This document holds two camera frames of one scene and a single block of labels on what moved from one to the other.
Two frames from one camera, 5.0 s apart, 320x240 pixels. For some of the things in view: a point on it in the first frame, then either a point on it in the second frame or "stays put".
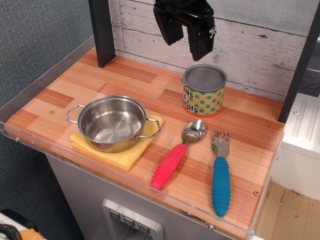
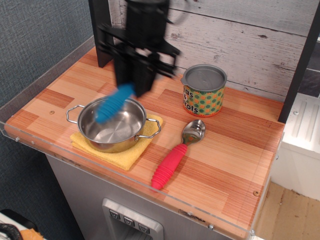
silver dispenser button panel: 122,223 stays put
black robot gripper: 198,15 -> 141,51
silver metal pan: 111,124 stays put
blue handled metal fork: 221,192 -> 114,102
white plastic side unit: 297,165 stays put
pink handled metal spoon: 193,132 stays put
